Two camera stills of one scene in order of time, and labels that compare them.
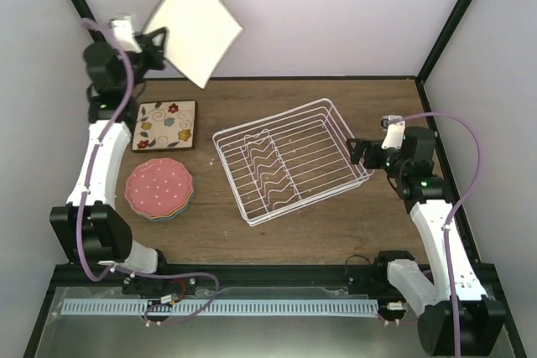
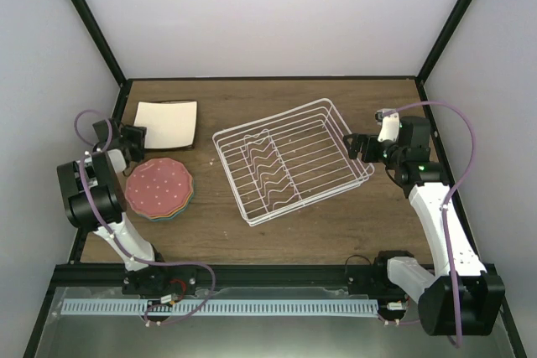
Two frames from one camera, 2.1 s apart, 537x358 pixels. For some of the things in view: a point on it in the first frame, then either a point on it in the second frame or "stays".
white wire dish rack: x=284 y=160 stays
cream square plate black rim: x=202 y=28 → x=170 y=124
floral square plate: x=163 y=125 stays
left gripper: x=153 y=52 → x=138 y=133
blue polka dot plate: x=171 y=217 stays
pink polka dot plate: x=159 y=187 stays
